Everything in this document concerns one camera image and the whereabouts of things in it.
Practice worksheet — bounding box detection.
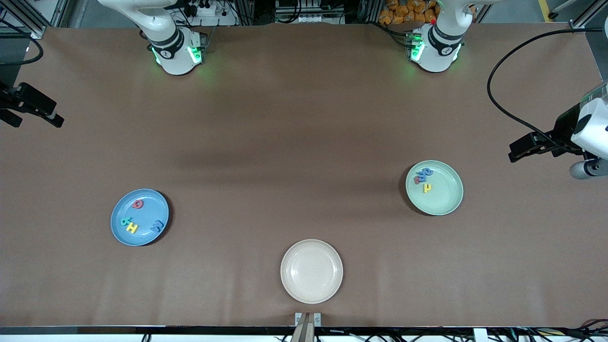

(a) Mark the green plate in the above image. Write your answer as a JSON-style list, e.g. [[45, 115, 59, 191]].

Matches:
[[405, 160, 464, 217]]

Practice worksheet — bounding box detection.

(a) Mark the beige plate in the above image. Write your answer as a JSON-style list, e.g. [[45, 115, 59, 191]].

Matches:
[[280, 239, 344, 304]]

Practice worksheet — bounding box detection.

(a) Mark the blue plate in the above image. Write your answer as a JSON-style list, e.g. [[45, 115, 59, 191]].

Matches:
[[110, 189, 170, 247]]

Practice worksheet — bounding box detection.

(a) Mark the brown table cover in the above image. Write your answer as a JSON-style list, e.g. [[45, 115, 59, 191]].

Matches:
[[0, 21, 608, 328]]

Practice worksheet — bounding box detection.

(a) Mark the orange snack pile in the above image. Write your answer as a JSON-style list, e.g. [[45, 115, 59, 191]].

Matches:
[[379, 0, 440, 25]]

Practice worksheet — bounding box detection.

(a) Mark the grey equipment box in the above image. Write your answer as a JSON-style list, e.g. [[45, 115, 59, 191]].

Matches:
[[275, 0, 350, 24]]

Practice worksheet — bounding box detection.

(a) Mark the white power strip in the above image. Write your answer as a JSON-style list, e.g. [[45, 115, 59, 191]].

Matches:
[[183, 0, 238, 27]]

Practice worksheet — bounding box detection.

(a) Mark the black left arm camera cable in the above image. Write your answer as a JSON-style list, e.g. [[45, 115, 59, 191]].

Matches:
[[487, 28, 604, 163]]

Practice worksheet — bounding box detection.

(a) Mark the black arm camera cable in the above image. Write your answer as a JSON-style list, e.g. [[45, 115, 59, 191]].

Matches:
[[0, 19, 65, 129], [487, 28, 604, 163]]

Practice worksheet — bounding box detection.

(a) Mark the aluminium frame post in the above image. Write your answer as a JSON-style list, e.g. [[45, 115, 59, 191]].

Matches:
[[0, 0, 65, 39], [570, 0, 608, 34]]

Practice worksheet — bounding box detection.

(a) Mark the red and black cable bundle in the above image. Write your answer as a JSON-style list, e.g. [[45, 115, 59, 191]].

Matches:
[[563, 319, 608, 341]]

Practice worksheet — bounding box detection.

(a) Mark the metal table edge bracket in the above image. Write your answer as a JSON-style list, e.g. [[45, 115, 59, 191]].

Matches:
[[294, 312, 322, 342]]

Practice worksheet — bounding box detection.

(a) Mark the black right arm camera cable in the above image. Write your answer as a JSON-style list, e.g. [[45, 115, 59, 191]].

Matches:
[[0, 19, 65, 129]]

